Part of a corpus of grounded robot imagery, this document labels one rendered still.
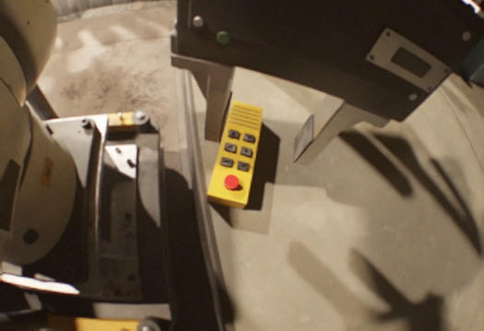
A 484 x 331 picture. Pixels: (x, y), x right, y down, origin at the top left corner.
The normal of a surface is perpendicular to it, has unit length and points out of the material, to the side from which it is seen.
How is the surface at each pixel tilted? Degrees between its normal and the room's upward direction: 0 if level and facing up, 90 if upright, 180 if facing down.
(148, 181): 0
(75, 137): 0
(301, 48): 90
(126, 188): 0
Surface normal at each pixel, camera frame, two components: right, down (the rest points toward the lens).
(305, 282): 0.18, -0.48
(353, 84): -0.18, 0.84
